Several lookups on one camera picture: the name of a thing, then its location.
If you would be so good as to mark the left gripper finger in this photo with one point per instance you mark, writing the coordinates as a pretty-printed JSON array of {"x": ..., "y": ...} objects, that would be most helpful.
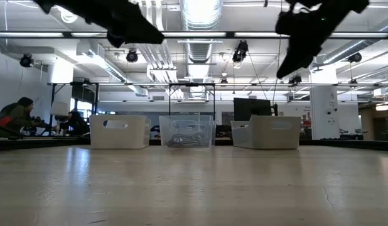
[{"x": 143, "y": 34}]

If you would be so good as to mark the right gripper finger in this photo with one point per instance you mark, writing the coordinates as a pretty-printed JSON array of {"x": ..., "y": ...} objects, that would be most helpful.
[{"x": 300, "y": 53}]

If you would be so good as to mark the grey utensil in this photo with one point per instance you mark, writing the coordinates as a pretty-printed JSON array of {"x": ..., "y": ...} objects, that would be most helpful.
[{"x": 194, "y": 137}]

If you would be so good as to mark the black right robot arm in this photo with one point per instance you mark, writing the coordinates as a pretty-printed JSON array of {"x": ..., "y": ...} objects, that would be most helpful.
[{"x": 344, "y": 6}]

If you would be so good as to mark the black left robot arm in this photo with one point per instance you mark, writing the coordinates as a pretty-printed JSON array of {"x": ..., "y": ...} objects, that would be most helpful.
[{"x": 65, "y": 7}]

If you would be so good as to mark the black ceiling spotlight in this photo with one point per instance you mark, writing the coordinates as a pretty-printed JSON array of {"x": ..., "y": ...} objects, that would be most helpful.
[
  {"x": 26, "y": 60},
  {"x": 295, "y": 79},
  {"x": 354, "y": 57},
  {"x": 240, "y": 50},
  {"x": 132, "y": 56}
]

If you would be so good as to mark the white square column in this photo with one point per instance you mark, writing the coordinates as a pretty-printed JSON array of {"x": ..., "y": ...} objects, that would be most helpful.
[{"x": 322, "y": 103}]

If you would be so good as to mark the black computer monitor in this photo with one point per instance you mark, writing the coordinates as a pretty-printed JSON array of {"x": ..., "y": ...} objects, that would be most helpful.
[{"x": 250, "y": 108}]

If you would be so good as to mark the pale grey plastic bin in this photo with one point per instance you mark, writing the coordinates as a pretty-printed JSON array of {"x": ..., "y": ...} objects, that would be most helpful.
[{"x": 263, "y": 138}]

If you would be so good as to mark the clear plastic bin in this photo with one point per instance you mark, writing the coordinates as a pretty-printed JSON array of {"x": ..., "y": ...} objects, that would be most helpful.
[{"x": 186, "y": 125}]

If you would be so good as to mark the white plastic bin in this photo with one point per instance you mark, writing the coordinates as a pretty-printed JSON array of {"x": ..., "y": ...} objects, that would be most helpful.
[{"x": 134, "y": 135}]

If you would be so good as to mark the white softbox light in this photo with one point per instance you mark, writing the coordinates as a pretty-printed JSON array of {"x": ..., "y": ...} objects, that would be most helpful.
[{"x": 59, "y": 109}]

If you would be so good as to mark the person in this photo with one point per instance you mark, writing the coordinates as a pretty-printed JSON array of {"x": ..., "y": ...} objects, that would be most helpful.
[
  {"x": 76, "y": 124},
  {"x": 15, "y": 116}
]

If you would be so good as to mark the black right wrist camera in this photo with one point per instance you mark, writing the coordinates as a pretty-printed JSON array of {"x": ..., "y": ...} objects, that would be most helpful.
[{"x": 285, "y": 23}]

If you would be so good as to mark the black background rig frame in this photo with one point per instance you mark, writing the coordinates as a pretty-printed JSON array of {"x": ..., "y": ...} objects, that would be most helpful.
[{"x": 192, "y": 84}]

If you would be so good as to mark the black overhead frame bar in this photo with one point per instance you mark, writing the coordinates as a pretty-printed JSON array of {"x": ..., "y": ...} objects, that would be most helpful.
[{"x": 230, "y": 34}]

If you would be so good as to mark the black aluminium table frame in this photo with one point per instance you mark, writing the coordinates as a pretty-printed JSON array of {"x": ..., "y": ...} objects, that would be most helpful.
[{"x": 338, "y": 143}]

